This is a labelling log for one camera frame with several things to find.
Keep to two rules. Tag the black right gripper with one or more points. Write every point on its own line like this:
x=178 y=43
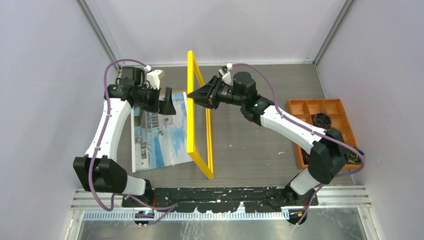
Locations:
x=208 y=95

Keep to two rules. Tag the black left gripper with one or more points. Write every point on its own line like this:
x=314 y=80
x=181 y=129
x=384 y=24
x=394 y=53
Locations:
x=165 y=107

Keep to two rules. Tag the building and sky photo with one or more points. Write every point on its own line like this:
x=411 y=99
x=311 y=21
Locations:
x=159 y=140

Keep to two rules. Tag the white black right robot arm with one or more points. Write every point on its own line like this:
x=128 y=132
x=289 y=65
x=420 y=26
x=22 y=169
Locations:
x=327 y=154

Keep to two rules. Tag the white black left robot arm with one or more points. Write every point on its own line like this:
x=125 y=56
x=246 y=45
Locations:
x=98 y=168

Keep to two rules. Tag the brown wooden compartment tray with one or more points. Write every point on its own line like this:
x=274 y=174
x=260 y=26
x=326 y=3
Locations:
x=304 y=109

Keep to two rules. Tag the dark rolled tie with blue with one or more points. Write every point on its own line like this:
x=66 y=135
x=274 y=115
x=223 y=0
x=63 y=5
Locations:
x=322 y=120

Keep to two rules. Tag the dark rolled tie yellow pattern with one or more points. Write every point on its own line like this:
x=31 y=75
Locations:
x=353 y=158

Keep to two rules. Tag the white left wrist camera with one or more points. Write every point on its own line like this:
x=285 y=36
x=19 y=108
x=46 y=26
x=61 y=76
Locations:
x=154 y=78

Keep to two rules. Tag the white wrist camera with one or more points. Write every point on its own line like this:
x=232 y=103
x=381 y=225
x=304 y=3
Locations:
x=154 y=78
x=225 y=74

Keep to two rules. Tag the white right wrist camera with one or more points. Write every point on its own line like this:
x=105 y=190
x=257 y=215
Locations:
x=225 y=74

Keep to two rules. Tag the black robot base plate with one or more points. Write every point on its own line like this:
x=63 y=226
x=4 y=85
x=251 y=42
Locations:
x=262 y=199

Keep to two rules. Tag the aluminium rail front edge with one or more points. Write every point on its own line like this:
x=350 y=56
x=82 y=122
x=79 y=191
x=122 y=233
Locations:
x=328 y=197

